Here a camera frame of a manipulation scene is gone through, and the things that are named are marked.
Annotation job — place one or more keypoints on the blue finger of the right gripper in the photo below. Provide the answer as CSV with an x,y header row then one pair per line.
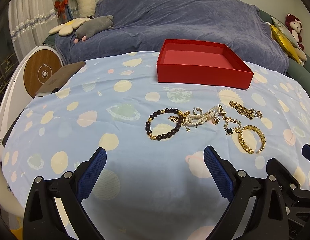
x,y
306,151

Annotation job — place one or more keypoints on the gold wristwatch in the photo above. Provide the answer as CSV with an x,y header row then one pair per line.
x,y
249,113

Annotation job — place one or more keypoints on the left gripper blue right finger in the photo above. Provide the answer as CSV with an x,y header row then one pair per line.
x,y
222,177

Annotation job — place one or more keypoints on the beige cushion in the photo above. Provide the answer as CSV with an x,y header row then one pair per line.
x,y
301,56

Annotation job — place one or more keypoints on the gold ring pendant charm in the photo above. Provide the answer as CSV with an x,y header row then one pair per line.
x,y
215,120

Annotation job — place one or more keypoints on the red monkey plush toy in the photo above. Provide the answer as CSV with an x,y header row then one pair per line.
x,y
295,27

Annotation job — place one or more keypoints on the green sofa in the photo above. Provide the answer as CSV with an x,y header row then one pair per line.
x,y
295,62

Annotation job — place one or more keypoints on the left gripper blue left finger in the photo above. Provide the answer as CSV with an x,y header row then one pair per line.
x,y
89,172

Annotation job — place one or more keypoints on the brown notebook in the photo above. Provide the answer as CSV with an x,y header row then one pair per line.
x,y
59,79

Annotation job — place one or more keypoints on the light blue patterned tablecloth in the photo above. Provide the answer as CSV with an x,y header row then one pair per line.
x,y
152,189

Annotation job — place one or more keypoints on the silver hoop earring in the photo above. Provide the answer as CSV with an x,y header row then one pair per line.
x,y
197,111

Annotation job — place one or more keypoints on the blue-grey sofa throw blanket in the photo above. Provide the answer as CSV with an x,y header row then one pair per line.
x,y
144,25

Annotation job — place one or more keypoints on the white sheer curtain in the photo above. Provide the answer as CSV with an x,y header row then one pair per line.
x,y
29,23

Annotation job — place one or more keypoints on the red shallow cardboard box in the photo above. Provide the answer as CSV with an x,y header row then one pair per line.
x,y
202,63

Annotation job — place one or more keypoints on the red curtain bow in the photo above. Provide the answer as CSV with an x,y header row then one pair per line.
x,y
61,6

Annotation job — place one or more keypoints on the gold satin pillow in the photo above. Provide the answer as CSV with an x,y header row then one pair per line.
x,y
285,44

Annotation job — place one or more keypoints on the silver grey pillow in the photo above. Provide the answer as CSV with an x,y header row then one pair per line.
x,y
282,27

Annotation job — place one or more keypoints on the gold chain cuff bangle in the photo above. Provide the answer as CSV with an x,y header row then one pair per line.
x,y
251,139

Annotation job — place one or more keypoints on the grey plush toy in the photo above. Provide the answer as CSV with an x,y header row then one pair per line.
x,y
92,27

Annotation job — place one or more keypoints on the round wooden white device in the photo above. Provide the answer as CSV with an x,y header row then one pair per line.
x,y
32,72

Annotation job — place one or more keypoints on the white daisy flower cushion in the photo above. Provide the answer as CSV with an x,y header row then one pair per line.
x,y
66,29

